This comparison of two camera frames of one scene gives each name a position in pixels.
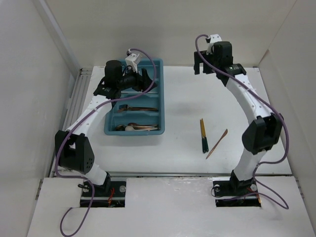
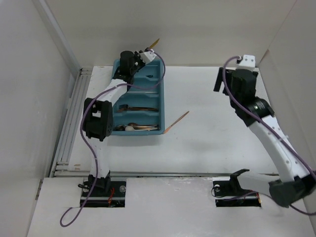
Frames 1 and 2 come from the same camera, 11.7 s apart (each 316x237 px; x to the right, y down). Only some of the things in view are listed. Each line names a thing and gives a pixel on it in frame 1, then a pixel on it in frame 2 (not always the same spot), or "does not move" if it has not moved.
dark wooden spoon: x=132 y=124 does not move
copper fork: x=126 y=106 does not move
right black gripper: x=196 y=66 → x=228 y=77
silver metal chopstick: x=137 y=92 does not move
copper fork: x=138 y=109 does not move
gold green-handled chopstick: x=202 y=136 → x=154 y=43
